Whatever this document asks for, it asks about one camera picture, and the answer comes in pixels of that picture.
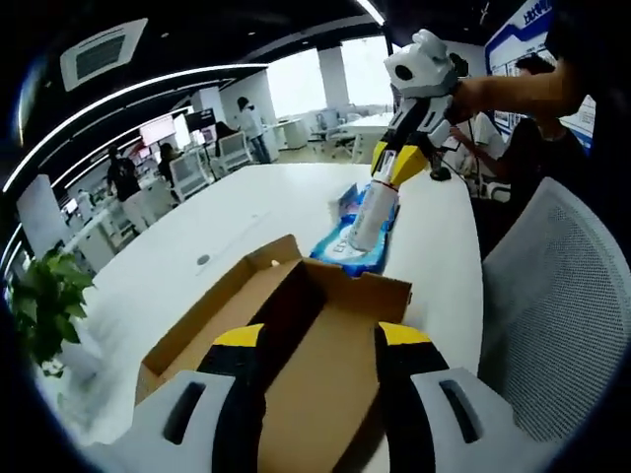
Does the dark wall monitor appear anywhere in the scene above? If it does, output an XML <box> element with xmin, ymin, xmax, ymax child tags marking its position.
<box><xmin>185</xmin><ymin>108</ymin><xmax>216</xmax><ymax>130</ymax></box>

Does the light blue wet wipes pack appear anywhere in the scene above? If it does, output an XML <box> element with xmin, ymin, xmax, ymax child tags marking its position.
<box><xmin>309</xmin><ymin>196</ymin><xmax>400</xmax><ymax>277</ymax></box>

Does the white background office chair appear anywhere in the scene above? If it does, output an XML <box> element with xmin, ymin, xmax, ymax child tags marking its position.
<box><xmin>216</xmin><ymin>131</ymin><xmax>253</xmax><ymax>171</ymax></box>
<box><xmin>169</xmin><ymin>150</ymin><xmax>211</xmax><ymax>201</ymax></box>

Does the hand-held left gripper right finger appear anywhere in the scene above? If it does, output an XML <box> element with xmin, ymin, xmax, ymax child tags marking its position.
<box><xmin>375</xmin><ymin>319</ymin><xmax>524</xmax><ymax>473</ymax></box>

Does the purple wall screen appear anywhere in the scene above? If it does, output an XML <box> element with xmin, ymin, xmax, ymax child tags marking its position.
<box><xmin>139</xmin><ymin>115</ymin><xmax>176</xmax><ymax>147</ymax></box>

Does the brown cardboard shoe box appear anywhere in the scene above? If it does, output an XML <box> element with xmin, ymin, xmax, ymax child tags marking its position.
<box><xmin>135</xmin><ymin>234</ymin><xmax>414</xmax><ymax>473</ymax></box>

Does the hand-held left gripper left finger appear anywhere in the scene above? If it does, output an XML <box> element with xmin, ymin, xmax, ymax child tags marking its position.
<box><xmin>98</xmin><ymin>322</ymin><xmax>271</xmax><ymax>473</ymax></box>

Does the blue wall poster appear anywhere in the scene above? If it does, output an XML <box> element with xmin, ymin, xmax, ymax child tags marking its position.
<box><xmin>485</xmin><ymin>0</ymin><xmax>558</xmax><ymax>75</ymax></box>

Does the dark blue tissue pack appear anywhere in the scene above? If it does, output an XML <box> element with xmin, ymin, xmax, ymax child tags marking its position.
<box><xmin>336</xmin><ymin>181</ymin><xmax>369</xmax><ymax>221</ymax></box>

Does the green potted plant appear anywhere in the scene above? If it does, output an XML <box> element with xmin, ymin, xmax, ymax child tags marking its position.
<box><xmin>8</xmin><ymin>245</ymin><xmax>105</xmax><ymax>383</ymax></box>

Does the white mesh office chair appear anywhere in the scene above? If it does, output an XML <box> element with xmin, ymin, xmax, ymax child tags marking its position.
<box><xmin>480</xmin><ymin>175</ymin><xmax>631</xmax><ymax>444</ymax></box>

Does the ceiling air conditioner vent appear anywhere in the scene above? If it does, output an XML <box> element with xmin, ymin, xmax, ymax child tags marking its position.
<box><xmin>59</xmin><ymin>18</ymin><xmax>149</xmax><ymax>93</ymax></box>

